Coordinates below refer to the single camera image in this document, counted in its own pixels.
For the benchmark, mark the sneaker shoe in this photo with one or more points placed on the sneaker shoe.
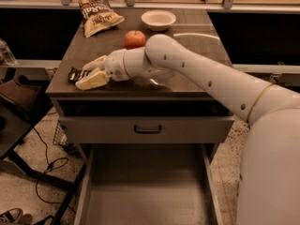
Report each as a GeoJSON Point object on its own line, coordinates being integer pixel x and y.
{"type": "Point", "coordinates": [13, 215]}

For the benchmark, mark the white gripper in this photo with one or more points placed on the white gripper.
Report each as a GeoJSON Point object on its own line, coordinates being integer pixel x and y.
{"type": "Point", "coordinates": [114, 64]}

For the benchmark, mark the dark side table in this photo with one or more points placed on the dark side table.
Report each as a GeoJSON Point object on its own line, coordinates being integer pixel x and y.
{"type": "Point", "coordinates": [23, 103]}

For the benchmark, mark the wire mesh basket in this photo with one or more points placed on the wire mesh basket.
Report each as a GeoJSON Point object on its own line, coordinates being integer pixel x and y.
{"type": "Point", "coordinates": [59, 137]}

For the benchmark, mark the grey drawer cabinet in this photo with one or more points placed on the grey drawer cabinet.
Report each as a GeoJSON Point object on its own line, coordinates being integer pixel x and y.
{"type": "Point", "coordinates": [166, 96]}

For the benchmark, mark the brown chip bag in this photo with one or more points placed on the brown chip bag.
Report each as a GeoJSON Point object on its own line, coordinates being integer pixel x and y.
{"type": "Point", "coordinates": [97, 15]}

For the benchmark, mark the white paper bowl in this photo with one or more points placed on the white paper bowl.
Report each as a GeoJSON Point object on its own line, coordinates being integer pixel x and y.
{"type": "Point", "coordinates": [158, 20]}

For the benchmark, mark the red apple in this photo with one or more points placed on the red apple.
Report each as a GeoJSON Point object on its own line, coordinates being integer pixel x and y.
{"type": "Point", "coordinates": [134, 39]}

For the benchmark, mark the clear plastic bottle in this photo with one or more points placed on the clear plastic bottle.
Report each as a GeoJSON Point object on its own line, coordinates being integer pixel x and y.
{"type": "Point", "coordinates": [7, 53]}

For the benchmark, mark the dark rxbar chocolate bar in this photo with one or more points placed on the dark rxbar chocolate bar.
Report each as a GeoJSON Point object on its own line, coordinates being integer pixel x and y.
{"type": "Point", "coordinates": [75, 74]}

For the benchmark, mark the closed top drawer black handle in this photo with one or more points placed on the closed top drawer black handle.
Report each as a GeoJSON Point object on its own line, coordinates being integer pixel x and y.
{"type": "Point", "coordinates": [199, 129]}

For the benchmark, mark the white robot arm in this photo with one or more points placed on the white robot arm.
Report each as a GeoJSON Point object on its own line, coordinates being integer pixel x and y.
{"type": "Point", "coordinates": [269, 187]}

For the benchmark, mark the open middle drawer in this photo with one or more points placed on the open middle drawer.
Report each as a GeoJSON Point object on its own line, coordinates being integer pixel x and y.
{"type": "Point", "coordinates": [148, 184]}

